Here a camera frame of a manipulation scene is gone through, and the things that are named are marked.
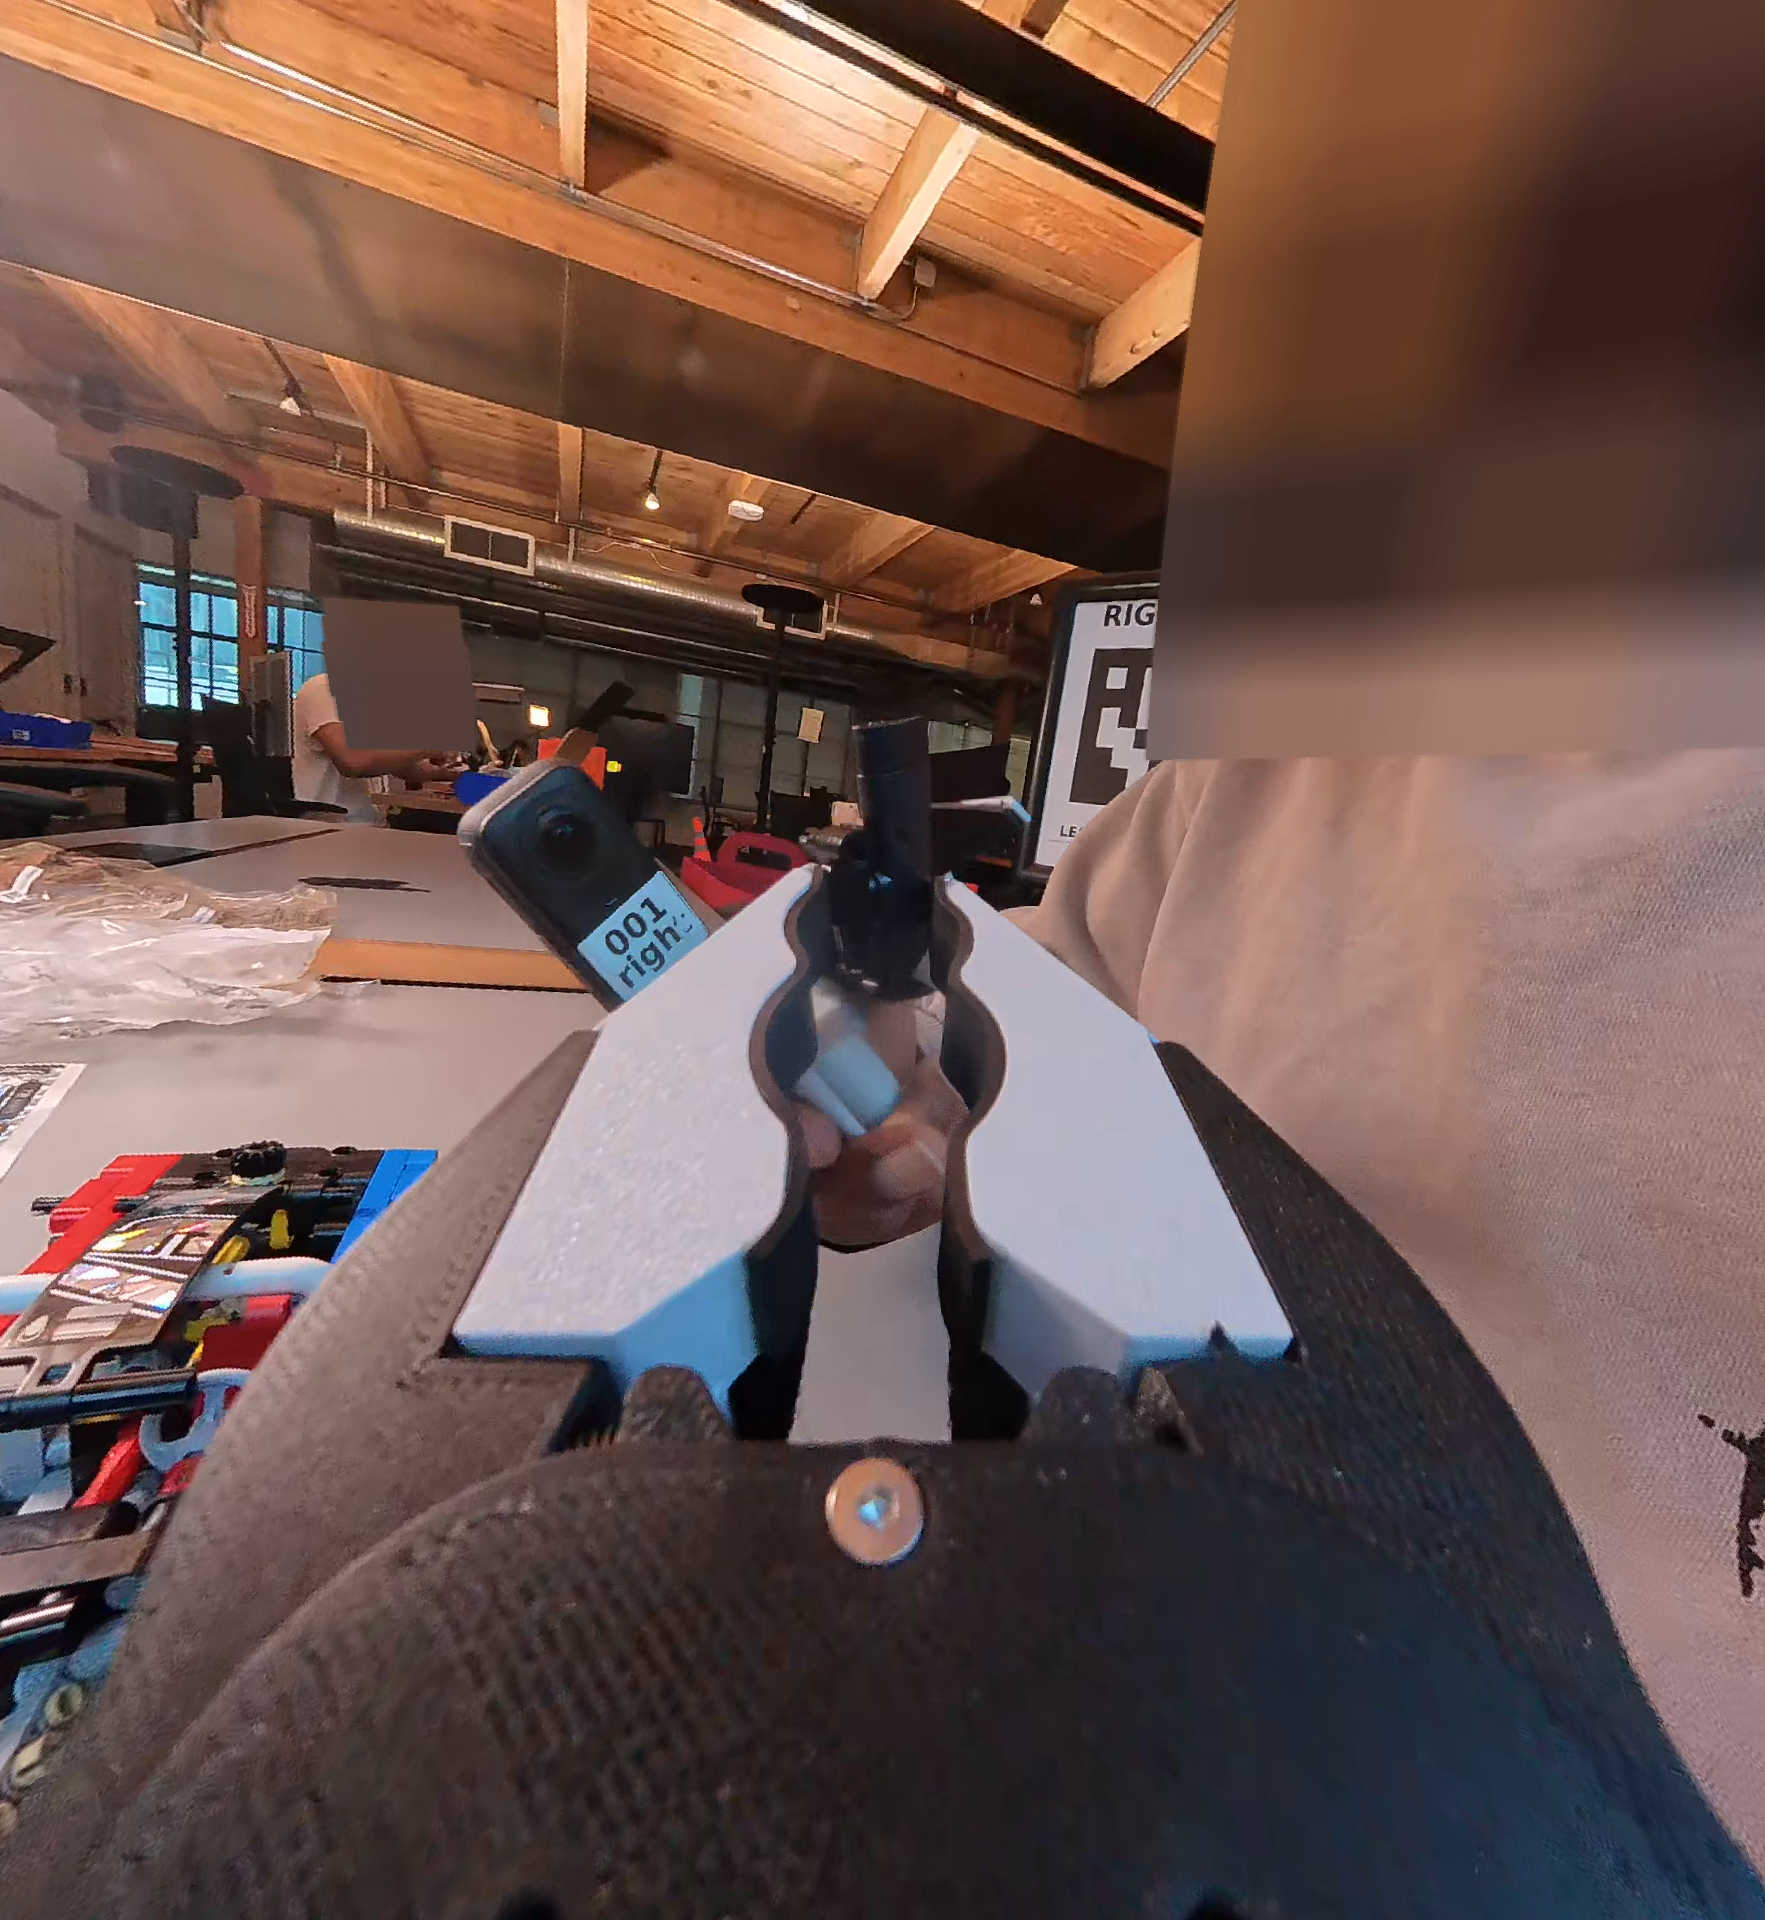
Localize framed white sign black code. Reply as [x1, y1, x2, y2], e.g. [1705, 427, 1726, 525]
[1017, 577, 1164, 882]

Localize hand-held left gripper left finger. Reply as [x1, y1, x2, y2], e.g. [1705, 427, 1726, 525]
[451, 867, 822, 1370]

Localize person's torso beige hoodie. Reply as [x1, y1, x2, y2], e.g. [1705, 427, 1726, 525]
[1033, 751, 1765, 1920]

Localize silver ventilation duct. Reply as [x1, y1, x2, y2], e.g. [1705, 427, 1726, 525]
[327, 507, 1048, 678]

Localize partly built lego car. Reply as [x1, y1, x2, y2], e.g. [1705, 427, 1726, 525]
[0, 1142, 441, 1920]

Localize person's right hand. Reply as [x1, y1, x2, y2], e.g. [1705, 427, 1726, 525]
[794, 1035, 974, 1252]

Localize large paned window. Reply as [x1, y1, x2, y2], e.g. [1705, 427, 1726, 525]
[131, 560, 329, 717]

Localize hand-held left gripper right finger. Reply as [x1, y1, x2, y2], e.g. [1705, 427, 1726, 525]
[929, 877, 1294, 1376]

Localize clear plastic bags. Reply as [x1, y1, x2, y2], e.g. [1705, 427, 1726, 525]
[0, 840, 339, 1055]

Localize black lego subassembly red pin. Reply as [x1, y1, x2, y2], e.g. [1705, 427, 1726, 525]
[822, 717, 962, 1002]

